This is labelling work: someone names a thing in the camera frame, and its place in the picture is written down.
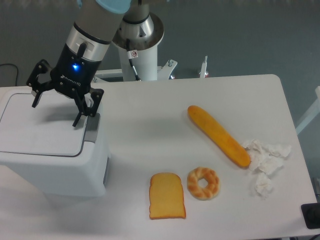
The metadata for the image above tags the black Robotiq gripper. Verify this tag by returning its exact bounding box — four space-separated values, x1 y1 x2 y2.
26 43 105 128

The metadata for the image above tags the white trash can lid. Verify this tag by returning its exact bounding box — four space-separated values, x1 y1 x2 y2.
0 90 87 157

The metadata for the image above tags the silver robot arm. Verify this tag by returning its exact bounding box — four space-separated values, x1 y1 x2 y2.
26 0 164 117

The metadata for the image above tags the white trash can body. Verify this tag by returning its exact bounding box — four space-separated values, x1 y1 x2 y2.
0 87 111 197

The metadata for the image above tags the long orange baguette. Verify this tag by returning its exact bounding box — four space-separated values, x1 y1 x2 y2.
187 105 251 168

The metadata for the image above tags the orange toast slice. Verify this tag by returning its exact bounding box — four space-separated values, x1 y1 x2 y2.
149 172 187 220

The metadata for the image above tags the crumpled white tissue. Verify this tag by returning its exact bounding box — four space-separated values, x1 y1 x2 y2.
241 139 292 199

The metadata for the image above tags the black device at table edge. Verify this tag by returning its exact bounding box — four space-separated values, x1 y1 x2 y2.
301 202 320 229

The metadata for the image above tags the black floor cable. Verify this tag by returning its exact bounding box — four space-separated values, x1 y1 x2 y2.
0 63 20 87

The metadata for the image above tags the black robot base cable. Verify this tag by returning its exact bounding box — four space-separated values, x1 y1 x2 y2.
126 38 142 82

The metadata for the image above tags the braided ring bread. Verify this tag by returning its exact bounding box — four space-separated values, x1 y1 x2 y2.
187 166 221 201

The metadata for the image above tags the white frame bar right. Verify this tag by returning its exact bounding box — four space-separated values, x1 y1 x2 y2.
295 86 320 135

